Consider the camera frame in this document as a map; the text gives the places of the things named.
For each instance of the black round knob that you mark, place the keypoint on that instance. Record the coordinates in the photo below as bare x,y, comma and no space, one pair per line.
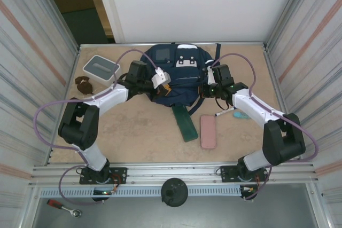
173,193

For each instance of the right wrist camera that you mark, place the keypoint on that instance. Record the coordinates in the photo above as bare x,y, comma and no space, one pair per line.
211,77

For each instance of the small brown scrunchie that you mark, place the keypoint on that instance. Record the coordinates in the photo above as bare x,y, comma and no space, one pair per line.
78,80

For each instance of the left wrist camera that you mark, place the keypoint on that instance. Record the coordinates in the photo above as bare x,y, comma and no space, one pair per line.
160,78

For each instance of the navy blue backpack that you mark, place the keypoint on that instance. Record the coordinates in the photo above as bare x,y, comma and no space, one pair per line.
184,89

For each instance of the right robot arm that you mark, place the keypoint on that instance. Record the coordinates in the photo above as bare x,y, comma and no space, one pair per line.
253,108

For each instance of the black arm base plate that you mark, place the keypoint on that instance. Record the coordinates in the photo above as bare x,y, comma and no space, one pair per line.
227,173
119,174

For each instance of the green pencil case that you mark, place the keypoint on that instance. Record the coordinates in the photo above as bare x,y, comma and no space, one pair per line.
187,126

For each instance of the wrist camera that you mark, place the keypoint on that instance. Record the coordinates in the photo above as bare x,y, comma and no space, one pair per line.
211,77
160,78

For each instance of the brown small object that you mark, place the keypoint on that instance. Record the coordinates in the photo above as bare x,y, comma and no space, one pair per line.
85,88

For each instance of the white marker blue cap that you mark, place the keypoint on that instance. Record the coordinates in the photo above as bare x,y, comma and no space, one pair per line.
224,111

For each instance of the white grey tissue box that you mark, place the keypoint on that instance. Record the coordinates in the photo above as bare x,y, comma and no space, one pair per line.
99,71

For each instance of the aluminium mounting rail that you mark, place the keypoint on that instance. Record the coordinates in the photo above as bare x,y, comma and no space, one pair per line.
173,173

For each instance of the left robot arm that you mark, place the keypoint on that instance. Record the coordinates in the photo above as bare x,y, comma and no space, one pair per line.
112,100

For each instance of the pink pencil case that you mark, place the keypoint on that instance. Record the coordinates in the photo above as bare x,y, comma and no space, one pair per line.
208,132

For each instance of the aluminium table edge rail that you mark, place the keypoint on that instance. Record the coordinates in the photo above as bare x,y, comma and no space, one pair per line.
240,43

